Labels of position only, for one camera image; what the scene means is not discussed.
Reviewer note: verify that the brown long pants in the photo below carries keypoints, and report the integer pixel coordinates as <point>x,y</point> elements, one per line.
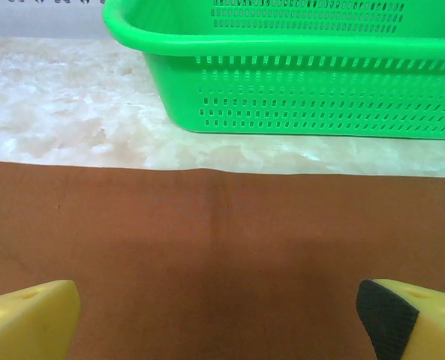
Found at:
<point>207,262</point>

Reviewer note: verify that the green plastic basket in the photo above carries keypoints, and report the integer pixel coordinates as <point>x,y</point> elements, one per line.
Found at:
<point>282,93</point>

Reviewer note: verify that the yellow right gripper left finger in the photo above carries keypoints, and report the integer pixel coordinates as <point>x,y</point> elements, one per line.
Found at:
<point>27,322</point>

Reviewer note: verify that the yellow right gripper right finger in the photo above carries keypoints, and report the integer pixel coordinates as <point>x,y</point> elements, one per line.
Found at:
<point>424,326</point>

